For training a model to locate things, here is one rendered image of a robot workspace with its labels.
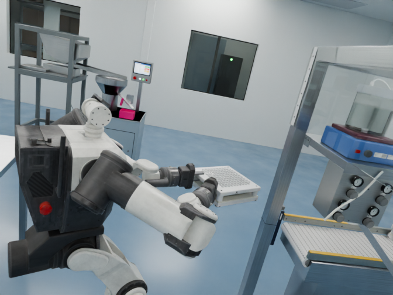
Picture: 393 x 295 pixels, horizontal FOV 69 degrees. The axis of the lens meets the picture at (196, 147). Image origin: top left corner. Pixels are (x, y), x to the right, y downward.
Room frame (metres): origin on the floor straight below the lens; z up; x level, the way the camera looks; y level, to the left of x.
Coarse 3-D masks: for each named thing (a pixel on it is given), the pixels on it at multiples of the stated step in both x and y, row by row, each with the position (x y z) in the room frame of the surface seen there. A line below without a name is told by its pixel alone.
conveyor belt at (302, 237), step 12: (288, 228) 1.20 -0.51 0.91; (300, 228) 1.22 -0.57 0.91; (312, 228) 1.24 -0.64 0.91; (324, 228) 1.27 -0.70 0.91; (288, 240) 1.15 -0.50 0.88; (300, 240) 1.11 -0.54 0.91; (312, 240) 1.14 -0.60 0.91; (324, 240) 1.16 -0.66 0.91; (336, 240) 1.18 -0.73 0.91; (348, 240) 1.20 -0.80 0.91; (360, 240) 1.23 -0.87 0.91; (384, 240) 1.28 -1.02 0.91; (300, 252) 1.04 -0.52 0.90; (336, 252) 1.08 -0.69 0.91; (348, 252) 1.10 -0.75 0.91; (360, 252) 1.12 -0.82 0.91; (372, 252) 1.14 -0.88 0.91
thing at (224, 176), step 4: (208, 172) 1.26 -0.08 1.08; (212, 172) 1.26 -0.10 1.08; (216, 172) 1.27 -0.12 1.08; (220, 172) 1.28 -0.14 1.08; (224, 172) 1.29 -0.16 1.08; (228, 172) 1.30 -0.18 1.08; (232, 172) 1.31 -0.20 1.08; (216, 176) 1.22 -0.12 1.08; (220, 176) 1.23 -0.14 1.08; (224, 176) 1.23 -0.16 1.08; (228, 176) 1.25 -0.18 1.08; (232, 176) 1.27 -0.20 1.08; (236, 176) 1.27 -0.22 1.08; (220, 180) 1.18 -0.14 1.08; (224, 180) 1.19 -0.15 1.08; (228, 180) 1.20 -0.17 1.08; (232, 180) 1.21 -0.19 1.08; (236, 180) 1.23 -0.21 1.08; (240, 180) 1.23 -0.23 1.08; (244, 180) 1.24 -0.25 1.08
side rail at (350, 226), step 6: (288, 216) 1.25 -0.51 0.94; (300, 222) 1.26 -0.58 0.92; (306, 222) 1.27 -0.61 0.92; (312, 222) 1.27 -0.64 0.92; (318, 222) 1.27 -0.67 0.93; (324, 222) 1.28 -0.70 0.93; (330, 222) 1.28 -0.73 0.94; (336, 222) 1.29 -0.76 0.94; (348, 222) 1.31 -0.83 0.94; (342, 228) 1.29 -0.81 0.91; (348, 228) 1.30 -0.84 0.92; (354, 228) 1.30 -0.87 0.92; (360, 228) 1.31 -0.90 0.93; (372, 228) 1.32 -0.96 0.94; (378, 228) 1.32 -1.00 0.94; (384, 228) 1.33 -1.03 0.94; (390, 228) 1.35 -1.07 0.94; (384, 234) 1.33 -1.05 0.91
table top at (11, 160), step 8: (0, 136) 1.59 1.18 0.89; (8, 136) 1.62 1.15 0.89; (0, 144) 1.49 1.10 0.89; (8, 144) 1.51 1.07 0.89; (0, 152) 1.39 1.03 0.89; (8, 152) 1.41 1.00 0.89; (0, 160) 1.30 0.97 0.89; (8, 160) 1.32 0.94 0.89; (0, 168) 1.22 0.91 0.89; (8, 168) 1.29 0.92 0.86; (0, 176) 1.19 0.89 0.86
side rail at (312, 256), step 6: (312, 258) 0.98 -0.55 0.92; (318, 258) 0.99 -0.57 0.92; (324, 258) 0.99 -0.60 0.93; (330, 258) 0.99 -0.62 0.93; (336, 258) 1.00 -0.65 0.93; (342, 258) 1.00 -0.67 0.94; (348, 258) 1.00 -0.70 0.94; (354, 258) 1.01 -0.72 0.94; (354, 264) 1.01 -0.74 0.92; (360, 264) 1.01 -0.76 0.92; (366, 264) 1.02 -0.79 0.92; (372, 264) 1.02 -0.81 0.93; (378, 264) 1.02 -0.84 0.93; (384, 264) 1.03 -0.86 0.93
